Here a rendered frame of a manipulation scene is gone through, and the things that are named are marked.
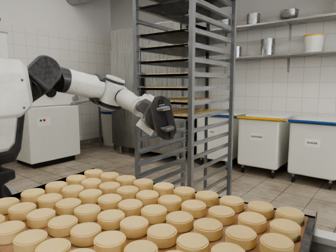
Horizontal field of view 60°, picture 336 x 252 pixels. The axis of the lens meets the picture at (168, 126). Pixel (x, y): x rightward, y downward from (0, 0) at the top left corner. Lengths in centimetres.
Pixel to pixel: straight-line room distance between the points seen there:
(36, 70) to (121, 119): 391
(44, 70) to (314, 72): 370
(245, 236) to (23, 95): 69
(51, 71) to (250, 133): 312
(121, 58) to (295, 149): 289
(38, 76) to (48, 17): 469
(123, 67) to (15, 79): 395
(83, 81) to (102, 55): 514
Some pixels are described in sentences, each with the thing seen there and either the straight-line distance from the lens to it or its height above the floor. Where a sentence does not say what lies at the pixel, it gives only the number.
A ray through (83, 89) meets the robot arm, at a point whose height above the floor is 115.
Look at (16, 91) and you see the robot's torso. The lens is 91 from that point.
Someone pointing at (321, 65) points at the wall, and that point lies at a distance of 428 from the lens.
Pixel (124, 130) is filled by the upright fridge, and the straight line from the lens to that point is 485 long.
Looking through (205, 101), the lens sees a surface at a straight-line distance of 200.
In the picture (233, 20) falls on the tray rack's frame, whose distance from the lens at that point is 239.
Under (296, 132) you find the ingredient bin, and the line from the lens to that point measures 369.
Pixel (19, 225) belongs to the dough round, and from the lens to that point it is 58.
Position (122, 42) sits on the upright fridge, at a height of 185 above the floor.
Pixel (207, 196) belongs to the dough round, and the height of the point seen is 92.
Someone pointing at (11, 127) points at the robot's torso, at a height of 104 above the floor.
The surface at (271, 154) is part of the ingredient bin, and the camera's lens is 382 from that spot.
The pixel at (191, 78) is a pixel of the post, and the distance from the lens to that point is 179.
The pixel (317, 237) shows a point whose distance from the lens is 60.
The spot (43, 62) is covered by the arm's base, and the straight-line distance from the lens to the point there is 104.
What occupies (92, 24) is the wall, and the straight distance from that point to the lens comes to 620.
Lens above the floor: 116
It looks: 8 degrees down
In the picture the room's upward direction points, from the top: straight up
